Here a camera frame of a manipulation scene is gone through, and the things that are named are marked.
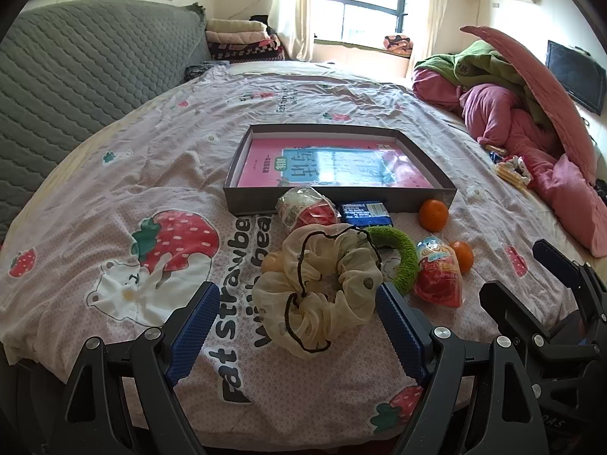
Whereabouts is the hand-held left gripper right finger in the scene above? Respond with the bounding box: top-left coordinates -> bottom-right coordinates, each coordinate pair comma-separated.
374,282 -> 551,455

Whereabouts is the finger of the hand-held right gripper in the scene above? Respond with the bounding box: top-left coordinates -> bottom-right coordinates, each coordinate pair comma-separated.
479,281 -> 560,370
532,239 -> 607,323

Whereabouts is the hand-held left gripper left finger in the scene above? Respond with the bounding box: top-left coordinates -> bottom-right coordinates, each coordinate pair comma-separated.
50,281 -> 223,455

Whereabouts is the small orange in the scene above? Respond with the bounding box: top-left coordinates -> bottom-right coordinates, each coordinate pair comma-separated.
450,241 -> 475,274

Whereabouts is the red blue snack ball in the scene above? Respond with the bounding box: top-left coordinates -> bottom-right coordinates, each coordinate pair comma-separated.
412,236 -> 463,309

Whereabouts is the cream scrunchie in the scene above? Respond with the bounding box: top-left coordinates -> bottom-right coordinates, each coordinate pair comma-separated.
251,224 -> 384,360

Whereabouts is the green fuzzy scrunchie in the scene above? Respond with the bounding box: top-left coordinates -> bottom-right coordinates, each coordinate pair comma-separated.
365,226 -> 419,296

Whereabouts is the large orange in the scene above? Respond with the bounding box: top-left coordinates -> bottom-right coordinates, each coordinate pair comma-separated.
418,199 -> 449,233

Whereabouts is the blue snack packet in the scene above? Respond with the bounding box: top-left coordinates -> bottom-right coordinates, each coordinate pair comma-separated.
338,200 -> 395,229

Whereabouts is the grey cardboard box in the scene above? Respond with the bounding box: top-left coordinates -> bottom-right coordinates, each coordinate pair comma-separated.
223,123 -> 457,214

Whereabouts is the red white snack ball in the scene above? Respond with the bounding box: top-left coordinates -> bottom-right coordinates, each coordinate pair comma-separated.
276,187 -> 342,234

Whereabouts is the pink crumpled blanket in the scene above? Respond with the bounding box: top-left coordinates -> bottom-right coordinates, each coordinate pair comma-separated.
533,154 -> 607,257

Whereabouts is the wafer biscuit packet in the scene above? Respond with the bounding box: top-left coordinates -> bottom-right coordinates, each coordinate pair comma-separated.
493,156 -> 534,191

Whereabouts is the pink quilted blanket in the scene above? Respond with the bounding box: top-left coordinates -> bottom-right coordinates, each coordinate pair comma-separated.
460,25 -> 598,185

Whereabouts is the pink book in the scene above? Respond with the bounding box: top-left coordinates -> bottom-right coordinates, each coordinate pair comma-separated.
237,138 -> 439,189

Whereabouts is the black television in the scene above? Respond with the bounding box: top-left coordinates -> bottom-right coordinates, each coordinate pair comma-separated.
545,40 -> 607,115

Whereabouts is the strawberry printed bedsheet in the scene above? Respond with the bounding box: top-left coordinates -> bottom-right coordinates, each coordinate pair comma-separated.
0,59 -> 598,446

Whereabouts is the green blanket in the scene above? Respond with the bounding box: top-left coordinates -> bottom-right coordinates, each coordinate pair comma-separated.
417,40 -> 565,129

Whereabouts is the floral cloth bundle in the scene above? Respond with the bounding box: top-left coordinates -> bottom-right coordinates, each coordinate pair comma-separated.
383,34 -> 414,55

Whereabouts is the cream curtain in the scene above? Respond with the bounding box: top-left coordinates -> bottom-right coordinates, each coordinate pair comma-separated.
410,0 -> 444,79
270,0 -> 349,62

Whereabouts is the grey quilted headboard cover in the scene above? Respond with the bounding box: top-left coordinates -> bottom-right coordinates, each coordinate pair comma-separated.
0,0 -> 212,233

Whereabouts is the stack of folded blankets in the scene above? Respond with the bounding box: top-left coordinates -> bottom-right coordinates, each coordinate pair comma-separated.
209,37 -> 288,62

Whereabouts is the beige folded blanket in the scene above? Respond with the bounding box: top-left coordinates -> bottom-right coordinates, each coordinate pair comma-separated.
206,18 -> 276,44

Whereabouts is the dark framed window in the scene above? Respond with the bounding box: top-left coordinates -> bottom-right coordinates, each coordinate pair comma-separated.
315,0 -> 409,50

